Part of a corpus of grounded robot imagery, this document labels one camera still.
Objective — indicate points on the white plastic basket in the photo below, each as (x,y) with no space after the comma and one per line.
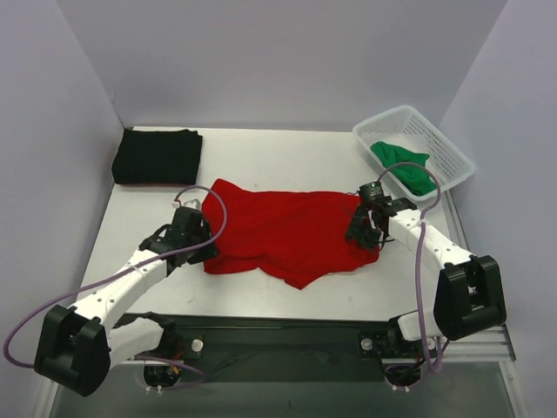
(406,127)

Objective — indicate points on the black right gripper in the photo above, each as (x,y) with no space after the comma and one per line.
(363,227)

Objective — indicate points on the red t shirt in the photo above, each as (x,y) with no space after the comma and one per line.
(297,237)

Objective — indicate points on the green t shirt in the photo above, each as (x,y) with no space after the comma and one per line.
(417,181)

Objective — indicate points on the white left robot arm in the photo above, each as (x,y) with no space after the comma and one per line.
(80,344)

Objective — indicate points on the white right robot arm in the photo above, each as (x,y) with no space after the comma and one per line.
(469,297)

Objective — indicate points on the folded black t shirt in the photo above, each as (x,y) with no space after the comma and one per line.
(157,158)

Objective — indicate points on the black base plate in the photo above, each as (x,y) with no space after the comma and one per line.
(234,349)

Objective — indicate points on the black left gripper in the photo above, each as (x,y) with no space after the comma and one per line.
(202,239)

